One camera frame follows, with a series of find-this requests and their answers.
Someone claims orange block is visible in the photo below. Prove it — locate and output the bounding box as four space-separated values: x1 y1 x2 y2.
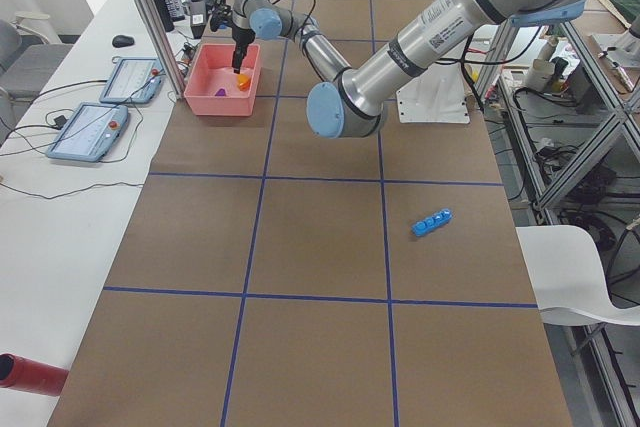
236 73 251 91

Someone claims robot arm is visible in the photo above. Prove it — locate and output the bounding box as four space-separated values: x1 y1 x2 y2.
233 0 585 138

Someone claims pink plastic box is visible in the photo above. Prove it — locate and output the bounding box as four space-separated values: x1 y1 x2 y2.
184 43 262 117

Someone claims far blue teach pendant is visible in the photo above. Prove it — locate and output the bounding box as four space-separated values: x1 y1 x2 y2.
99 57 164 104

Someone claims blue teach pendant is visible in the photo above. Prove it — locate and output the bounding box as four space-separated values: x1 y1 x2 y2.
99 57 164 104
45 102 129 163

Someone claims black computer mouse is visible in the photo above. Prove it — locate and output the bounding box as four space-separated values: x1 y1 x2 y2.
112 34 135 48

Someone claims near blue teach pendant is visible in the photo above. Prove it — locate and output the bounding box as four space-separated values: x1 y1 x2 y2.
45 102 129 163

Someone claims long blue four-stud block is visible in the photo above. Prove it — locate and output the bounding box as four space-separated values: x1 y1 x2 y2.
411 208 453 237

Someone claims white curved chair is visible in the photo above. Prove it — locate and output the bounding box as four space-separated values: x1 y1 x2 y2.
516 225 639 327

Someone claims red cylinder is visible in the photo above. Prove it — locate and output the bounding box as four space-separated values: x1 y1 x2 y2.
1 353 69 396

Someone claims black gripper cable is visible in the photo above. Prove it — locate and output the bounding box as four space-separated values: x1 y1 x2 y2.
264 0 321 43

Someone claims aluminium frame post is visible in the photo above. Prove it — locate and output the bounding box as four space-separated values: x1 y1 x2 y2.
133 0 186 100

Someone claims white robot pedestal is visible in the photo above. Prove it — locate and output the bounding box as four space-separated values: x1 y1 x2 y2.
396 40 470 124

